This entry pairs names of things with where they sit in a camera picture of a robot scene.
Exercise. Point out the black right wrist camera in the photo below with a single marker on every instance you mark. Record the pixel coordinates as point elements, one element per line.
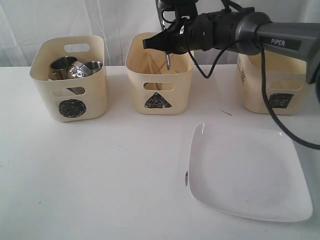
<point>181,8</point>

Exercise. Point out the cream bin with square mark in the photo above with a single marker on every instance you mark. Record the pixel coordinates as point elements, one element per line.
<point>286,86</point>

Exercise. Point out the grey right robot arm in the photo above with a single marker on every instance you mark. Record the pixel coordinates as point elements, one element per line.
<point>243,33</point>

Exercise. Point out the small steel fork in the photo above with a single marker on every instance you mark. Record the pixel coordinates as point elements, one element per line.
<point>186,178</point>

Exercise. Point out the white square plate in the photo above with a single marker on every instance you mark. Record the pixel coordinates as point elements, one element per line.
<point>248,172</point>

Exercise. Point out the cream bin with circle mark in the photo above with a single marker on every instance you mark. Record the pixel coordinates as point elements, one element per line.
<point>71,99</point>

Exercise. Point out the steel table knife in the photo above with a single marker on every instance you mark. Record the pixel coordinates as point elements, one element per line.
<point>168,61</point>

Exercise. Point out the steel cup without visible handle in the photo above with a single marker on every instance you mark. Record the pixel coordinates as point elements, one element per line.
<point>60,67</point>

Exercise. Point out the steel spoon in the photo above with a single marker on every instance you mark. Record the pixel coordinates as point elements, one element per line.
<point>155,86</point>

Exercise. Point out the steel cup with wire handle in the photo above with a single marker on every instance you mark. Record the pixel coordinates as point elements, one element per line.
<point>94,66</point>

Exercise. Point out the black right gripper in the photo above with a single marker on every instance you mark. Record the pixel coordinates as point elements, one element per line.
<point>175,39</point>

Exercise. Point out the white backdrop curtain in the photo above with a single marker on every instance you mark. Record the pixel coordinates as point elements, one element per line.
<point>26,24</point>

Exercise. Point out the steel bowl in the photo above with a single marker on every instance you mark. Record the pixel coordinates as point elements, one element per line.
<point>77,70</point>

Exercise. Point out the cream bin with triangle mark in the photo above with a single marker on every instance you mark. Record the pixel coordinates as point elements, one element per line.
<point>176,82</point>

